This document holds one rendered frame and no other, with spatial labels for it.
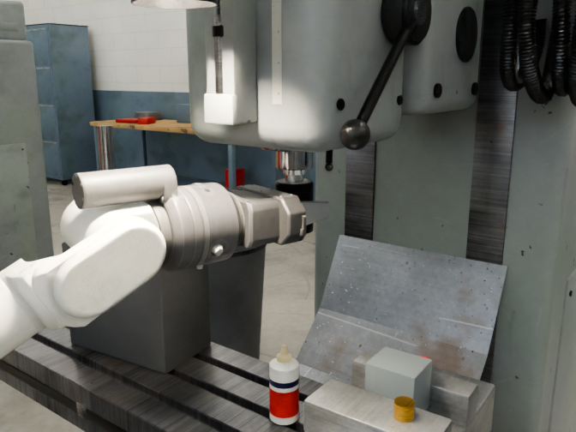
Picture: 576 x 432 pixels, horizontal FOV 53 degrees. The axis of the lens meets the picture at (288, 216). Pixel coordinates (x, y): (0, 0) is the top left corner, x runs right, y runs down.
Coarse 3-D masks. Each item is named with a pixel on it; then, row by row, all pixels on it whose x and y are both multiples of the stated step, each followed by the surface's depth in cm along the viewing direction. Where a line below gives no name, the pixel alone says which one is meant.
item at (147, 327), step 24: (144, 288) 89; (168, 288) 89; (192, 288) 94; (120, 312) 93; (144, 312) 91; (168, 312) 90; (192, 312) 95; (72, 336) 101; (96, 336) 98; (120, 336) 95; (144, 336) 92; (168, 336) 91; (192, 336) 96; (144, 360) 93; (168, 360) 91
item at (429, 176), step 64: (448, 128) 95; (512, 128) 89; (320, 192) 114; (384, 192) 105; (448, 192) 98; (512, 192) 91; (320, 256) 117; (512, 256) 93; (512, 320) 95; (512, 384) 97
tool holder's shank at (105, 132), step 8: (104, 128) 94; (104, 136) 94; (112, 136) 95; (104, 144) 94; (112, 144) 95; (104, 152) 95; (112, 152) 96; (104, 160) 95; (112, 160) 96; (104, 168) 95; (112, 168) 96
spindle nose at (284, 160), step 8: (280, 152) 68; (288, 152) 67; (296, 152) 67; (304, 152) 67; (280, 160) 68; (288, 160) 67; (296, 160) 67; (304, 160) 68; (312, 160) 69; (280, 168) 68; (288, 168) 68; (296, 168) 67; (304, 168) 68
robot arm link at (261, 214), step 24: (192, 192) 60; (216, 192) 61; (240, 192) 68; (264, 192) 67; (216, 216) 59; (240, 216) 63; (264, 216) 63; (288, 216) 63; (216, 240) 60; (240, 240) 64; (264, 240) 64; (288, 240) 65
